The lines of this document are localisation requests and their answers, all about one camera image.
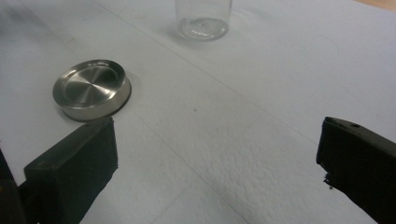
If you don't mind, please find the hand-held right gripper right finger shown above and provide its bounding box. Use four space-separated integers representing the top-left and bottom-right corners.
316 116 396 224

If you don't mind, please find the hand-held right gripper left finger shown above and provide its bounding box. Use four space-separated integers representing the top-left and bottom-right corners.
18 116 120 224

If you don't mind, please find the clear glass jar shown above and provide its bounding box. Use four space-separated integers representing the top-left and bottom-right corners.
174 0 233 42

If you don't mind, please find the round steel jar lid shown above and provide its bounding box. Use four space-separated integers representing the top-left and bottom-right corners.
51 59 133 122

